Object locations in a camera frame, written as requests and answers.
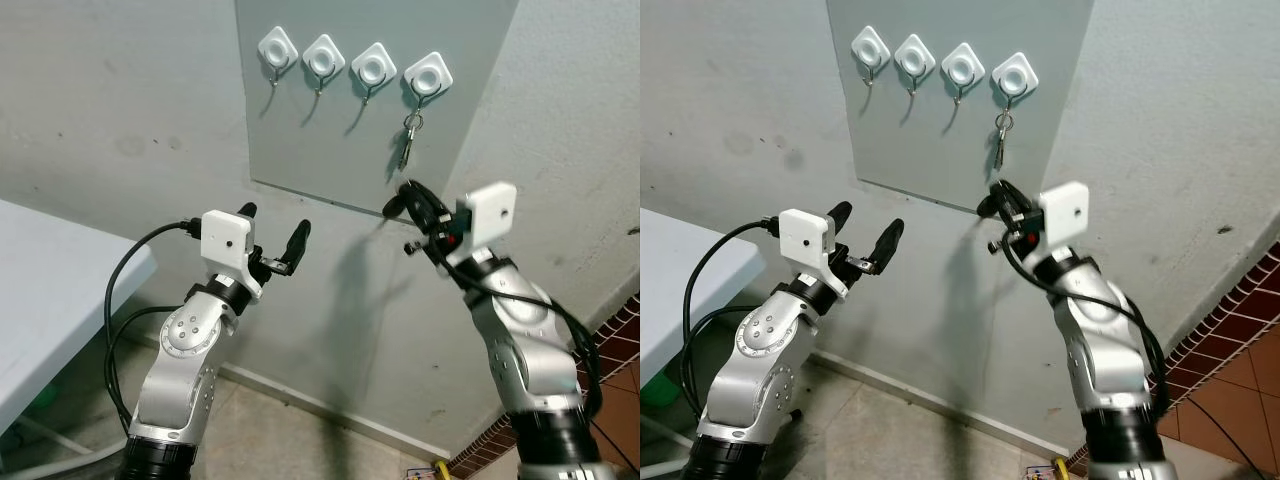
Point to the silver key bunch black fob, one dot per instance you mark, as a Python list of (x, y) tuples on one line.
[(405, 150), (1000, 145)]

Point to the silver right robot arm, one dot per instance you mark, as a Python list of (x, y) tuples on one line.
[(530, 350), (1110, 350)]

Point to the white folding table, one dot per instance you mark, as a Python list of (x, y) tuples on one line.
[(50, 290), (670, 290)]

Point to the small yellow object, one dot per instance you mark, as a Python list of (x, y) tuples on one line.
[(1064, 469), (442, 471)]

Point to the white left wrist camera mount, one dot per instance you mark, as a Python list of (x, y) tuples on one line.
[(228, 245), (805, 240)]

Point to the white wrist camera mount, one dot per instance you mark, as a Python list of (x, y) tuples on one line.
[(805, 240), (487, 215), (1063, 215), (228, 245)]

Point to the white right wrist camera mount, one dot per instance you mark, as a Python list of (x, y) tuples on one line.
[(487, 215), (1063, 215)]

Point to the grey wall board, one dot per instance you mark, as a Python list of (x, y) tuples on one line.
[(300, 140), (890, 140)]

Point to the white square wall hook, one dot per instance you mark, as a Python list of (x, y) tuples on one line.
[(870, 46), (429, 74), (914, 55), (323, 56), (963, 63), (373, 64), (1015, 73), (277, 46)]

